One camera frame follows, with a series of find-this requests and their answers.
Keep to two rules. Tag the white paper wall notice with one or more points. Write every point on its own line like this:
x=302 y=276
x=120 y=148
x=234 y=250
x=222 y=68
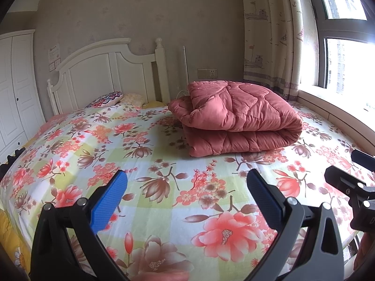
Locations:
x=54 y=58

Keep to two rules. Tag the yellow floral blanket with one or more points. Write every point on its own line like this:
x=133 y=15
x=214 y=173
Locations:
x=14 y=246

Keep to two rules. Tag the floral bed sheet mattress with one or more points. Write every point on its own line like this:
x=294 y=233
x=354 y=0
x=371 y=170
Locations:
x=178 y=212

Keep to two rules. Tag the colourful embroidered pillow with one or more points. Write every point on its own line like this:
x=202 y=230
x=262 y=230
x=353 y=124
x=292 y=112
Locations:
x=108 y=100

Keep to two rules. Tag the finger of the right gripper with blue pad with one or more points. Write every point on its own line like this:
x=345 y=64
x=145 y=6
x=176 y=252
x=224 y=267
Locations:
x=363 y=159
x=342 y=181

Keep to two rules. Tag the person's right hand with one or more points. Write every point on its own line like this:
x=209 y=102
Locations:
x=365 y=245

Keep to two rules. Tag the white wooden headboard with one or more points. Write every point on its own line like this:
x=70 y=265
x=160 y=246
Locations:
x=107 y=66

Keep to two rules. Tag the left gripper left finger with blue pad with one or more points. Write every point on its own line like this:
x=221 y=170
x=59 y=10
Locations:
x=66 y=245

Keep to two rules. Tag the white wardrobe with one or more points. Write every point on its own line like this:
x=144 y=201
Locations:
x=21 y=112

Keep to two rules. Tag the pink quilted jacket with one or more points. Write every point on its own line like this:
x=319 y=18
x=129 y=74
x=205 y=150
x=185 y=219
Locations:
x=221 y=117

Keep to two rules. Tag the silver vertical lamp pole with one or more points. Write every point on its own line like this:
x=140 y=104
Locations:
x=185 y=60

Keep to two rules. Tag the beige fluffy pillow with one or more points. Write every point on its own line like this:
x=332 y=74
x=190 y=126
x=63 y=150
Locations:
x=134 y=99

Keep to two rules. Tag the dark framed window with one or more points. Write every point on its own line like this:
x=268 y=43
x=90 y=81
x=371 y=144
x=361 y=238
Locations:
x=346 y=50

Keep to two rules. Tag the patterned beige curtain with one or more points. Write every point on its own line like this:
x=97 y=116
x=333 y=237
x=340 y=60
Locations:
x=272 y=45

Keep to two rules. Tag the yellow pillow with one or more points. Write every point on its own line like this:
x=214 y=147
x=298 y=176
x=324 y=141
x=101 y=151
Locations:
x=154 y=104

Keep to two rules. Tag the wall power socket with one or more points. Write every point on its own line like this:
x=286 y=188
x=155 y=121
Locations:
x=207 y=73

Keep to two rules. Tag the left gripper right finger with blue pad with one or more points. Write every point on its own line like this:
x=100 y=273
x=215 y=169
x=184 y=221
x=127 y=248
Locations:
x=321 y=254

